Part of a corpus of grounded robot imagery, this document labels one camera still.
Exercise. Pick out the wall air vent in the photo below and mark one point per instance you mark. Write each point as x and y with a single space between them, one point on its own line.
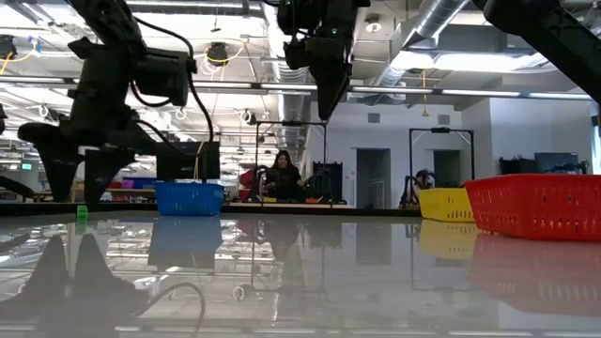
443 119
374 118

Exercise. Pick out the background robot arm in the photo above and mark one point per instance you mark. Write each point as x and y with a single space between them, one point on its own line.
260 183
422 180

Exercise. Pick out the red background machine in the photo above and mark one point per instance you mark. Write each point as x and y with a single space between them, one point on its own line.
245 180

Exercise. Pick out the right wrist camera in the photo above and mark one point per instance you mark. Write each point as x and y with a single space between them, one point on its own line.
298 54

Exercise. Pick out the black ceiling device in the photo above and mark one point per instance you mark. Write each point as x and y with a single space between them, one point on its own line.
5 47
217 54

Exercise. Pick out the black gantry frame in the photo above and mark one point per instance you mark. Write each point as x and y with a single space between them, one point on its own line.
291 123
441 130

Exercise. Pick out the person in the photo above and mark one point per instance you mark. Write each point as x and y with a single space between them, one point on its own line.
284 180

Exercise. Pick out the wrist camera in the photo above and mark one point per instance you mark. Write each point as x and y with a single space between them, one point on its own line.
298 54
164 77

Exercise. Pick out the green exit sign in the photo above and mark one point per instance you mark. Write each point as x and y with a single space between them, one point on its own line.
26 166

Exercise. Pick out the grey door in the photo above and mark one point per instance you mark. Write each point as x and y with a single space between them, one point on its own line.
448 166
373 178

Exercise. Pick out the yellow plastic basket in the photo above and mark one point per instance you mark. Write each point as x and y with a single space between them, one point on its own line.
443 204

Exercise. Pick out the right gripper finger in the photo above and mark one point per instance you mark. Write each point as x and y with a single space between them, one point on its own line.
331 89

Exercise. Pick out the black rack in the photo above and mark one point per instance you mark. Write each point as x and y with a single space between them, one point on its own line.
328 180

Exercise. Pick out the long white light bar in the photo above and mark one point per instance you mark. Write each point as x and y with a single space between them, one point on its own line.
422 90

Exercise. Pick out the blue storage bin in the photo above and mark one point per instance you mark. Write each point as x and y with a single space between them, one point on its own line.
145 180

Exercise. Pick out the blue plastic basket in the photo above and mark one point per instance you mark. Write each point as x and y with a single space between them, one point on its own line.
190 199

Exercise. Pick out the yellow hanging pendant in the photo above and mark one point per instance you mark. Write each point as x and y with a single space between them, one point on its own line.
425 112

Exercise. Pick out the red plastic basket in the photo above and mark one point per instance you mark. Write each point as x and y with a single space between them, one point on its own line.
540 206

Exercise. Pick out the round ceiling fixture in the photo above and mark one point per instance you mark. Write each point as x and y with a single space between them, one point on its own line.
373 24

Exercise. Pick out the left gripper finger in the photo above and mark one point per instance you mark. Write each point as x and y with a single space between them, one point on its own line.
101 169
61 164

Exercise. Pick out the silver round ventilation duct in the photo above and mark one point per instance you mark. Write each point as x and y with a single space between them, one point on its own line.
296 108
436 19

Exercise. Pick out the grey rectangular duct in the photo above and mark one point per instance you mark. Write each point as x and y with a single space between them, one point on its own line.
465 40

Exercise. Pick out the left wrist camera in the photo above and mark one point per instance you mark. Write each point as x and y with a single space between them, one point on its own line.
164 77

